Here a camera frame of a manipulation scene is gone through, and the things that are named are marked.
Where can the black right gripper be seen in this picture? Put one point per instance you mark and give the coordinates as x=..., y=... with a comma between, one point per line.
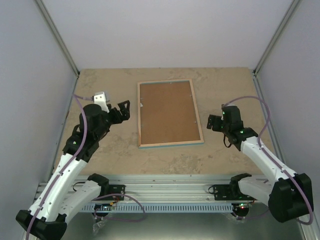
x=216, y=126

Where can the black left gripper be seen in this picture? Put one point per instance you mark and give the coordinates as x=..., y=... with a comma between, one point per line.
x=125, y=113

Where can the teal picture frame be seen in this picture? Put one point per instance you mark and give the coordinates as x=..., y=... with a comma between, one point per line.
x=167, y=114

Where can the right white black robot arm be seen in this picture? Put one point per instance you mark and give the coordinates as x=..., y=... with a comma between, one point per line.
x=287, y=194

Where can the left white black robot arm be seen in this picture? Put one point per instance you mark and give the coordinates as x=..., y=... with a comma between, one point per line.
x=48, y=217

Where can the right controller board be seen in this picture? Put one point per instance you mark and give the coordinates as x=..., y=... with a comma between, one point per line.
x=243, y=205

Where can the controller board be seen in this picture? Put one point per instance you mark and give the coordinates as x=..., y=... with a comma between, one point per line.
x=105, y=207
x=243, y=205

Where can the left controller board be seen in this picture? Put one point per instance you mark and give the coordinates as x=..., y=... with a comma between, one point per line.
x=105, y=207

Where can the clear plastic bag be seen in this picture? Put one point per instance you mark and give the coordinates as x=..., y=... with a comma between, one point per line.
x=98, y=225

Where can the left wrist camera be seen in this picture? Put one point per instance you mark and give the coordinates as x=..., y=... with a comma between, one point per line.
x=101, y=98

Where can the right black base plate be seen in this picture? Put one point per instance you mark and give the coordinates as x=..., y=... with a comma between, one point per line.
x=222, y=192

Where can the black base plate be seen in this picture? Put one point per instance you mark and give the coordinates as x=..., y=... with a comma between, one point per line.
x=110, y=193
x=222, y=192

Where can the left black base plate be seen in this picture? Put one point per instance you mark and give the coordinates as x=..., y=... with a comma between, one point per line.
x=110, y=193

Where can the aluminium rail base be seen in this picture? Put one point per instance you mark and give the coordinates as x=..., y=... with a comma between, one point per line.
x=167, y=188

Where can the grey slotted cable duct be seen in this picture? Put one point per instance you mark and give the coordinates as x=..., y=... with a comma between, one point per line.
x=206, y=207

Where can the left aluminium corner post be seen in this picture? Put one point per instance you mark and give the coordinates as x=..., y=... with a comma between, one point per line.
x=56, y=35

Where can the aluminium corner post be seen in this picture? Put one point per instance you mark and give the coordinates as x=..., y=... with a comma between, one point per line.
x=277, y=34
x=56, y=35

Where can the right aluminium corner post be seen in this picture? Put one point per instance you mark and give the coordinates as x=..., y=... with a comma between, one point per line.
x=277, y=34

